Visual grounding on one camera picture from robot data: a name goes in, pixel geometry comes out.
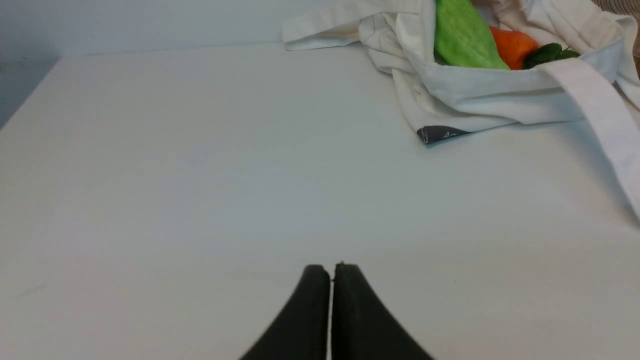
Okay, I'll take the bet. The white cloth tote bag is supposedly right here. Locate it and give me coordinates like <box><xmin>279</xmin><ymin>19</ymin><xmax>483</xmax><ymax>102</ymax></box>
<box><xmin>281</xmin><ymin>0</ymin><xmax>639</xmax><ymax>215</ymax></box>

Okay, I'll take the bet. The orange carrot with green top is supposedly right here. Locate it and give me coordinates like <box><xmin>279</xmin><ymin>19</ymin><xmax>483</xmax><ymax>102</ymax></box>
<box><xmin>489</xmin><ymin>26</ymin><xmax>580</xmax><ymax>71</ymax></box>

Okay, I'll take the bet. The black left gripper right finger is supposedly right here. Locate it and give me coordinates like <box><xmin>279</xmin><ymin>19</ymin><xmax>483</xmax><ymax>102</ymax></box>
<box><xmin>331</xmin><ymin>262</ymin><xmax>432</xmax><ymax>360</ymax></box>

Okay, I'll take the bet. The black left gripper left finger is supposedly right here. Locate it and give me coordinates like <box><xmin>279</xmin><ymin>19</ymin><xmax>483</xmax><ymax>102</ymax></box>
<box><xmin>242</xmin><ymin>264</ymin><xmax>331</xmax><ymax>360</ymax></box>

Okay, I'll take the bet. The green cucumber vegetable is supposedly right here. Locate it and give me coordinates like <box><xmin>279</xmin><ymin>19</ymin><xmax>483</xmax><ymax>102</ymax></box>
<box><xmin>434</xmin><ymin>0</ymin><xmax>510</xmax><ymax>71</ymax></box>

